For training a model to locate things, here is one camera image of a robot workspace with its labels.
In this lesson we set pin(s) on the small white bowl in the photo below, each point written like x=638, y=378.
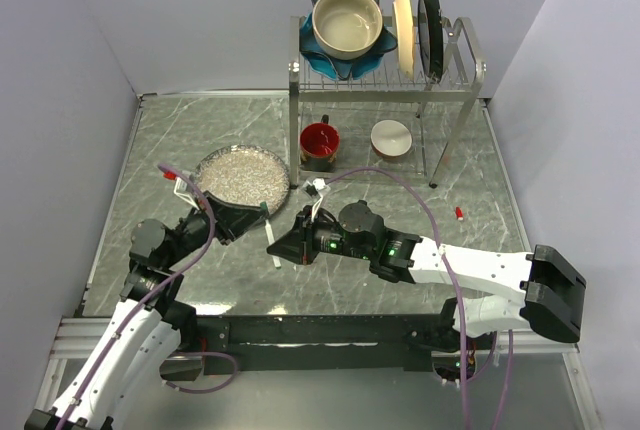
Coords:
x=391, y=139

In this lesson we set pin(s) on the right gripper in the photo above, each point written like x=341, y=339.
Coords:
x=298, y=245

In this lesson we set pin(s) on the red and black mug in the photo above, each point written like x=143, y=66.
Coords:
x=319, y=145

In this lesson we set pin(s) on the beige ceramic bowl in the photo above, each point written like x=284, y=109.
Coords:
x=346, y=29

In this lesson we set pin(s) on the steel dish rack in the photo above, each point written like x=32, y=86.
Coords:
x=385, y=89

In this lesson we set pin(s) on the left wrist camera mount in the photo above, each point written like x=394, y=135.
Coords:
x=181, y=189

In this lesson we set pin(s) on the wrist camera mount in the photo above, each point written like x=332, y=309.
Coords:
x=316, y=188
x=181, y=189

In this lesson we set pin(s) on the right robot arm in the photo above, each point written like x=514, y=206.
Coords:
x=538, y=290

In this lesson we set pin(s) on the white pen green tip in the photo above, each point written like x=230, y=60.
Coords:
x=271, y=240

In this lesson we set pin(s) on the green pen cap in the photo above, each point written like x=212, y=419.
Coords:
x=264, y=209

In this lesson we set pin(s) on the black plate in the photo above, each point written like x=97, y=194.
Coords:
x=431, y=39

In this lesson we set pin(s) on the speckled ceramic plate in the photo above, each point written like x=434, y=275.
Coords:
x=246, y=175

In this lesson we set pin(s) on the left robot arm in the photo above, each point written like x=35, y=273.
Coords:
x=148, y=324

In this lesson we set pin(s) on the blue flower-shaped bowl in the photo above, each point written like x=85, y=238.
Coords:
x=336, y=69

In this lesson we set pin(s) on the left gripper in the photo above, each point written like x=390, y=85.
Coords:
x=232, y=219

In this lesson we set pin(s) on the cream plate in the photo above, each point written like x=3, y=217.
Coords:
x=402, y=20

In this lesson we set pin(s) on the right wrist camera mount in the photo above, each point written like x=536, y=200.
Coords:
x=316, y=188

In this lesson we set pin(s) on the black base bar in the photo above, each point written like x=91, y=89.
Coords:
x=328, y=342

